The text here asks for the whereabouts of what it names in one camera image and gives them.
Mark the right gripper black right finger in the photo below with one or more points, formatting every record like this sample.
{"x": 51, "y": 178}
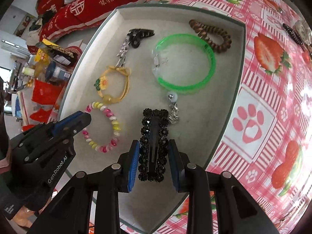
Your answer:
{"x": 178, "y": 162}

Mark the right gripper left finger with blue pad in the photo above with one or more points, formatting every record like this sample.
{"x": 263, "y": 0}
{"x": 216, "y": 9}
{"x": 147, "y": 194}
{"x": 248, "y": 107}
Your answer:
{"x": 129, "y": 163}

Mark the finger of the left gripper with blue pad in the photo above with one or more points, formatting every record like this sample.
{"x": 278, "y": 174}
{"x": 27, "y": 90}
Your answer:
{"x": 73, "y": 123}

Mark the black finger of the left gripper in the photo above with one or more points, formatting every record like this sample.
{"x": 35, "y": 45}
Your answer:
{"x": 86, "y": 120}

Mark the black beaded hair clip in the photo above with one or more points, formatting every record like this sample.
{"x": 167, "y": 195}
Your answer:
{"x": 153, "y": 145}

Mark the silver pearl charm earring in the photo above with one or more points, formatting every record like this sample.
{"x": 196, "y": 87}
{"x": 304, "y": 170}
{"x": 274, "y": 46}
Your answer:
{"x": 172, "y": 99}

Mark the green plastic bangle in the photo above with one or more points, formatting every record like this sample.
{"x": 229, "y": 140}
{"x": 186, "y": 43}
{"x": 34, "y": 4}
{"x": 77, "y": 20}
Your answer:
{"x": 187, "y": 86}

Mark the small black claw clip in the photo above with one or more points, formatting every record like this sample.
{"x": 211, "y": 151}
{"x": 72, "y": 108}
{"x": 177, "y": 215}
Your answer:
{"x": 137, "y": 34}

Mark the silver chain keyring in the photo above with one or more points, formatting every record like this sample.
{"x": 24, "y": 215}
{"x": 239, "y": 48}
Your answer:
{"x": 122, "y": 52}

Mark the white jewelry tray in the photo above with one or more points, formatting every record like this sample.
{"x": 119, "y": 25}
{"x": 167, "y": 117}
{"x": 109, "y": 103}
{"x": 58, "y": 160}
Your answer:
{"x": 204, "y": 113}

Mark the pink strawberry tablecloth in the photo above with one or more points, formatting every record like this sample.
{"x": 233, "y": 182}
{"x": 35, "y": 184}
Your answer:
{"x": 267, "y": 144}

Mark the red bed blanket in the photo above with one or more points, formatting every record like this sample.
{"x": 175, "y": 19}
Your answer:
{"x": 76, "y": 15}

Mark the black oval hair clip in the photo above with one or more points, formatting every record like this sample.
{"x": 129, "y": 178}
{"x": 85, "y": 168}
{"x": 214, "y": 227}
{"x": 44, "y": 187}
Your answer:
{"x": 294, "y": 35}

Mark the white scrunchie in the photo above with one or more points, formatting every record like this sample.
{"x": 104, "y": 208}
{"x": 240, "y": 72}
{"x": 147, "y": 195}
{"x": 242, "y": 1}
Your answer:
{"x": 304, "y": 31}

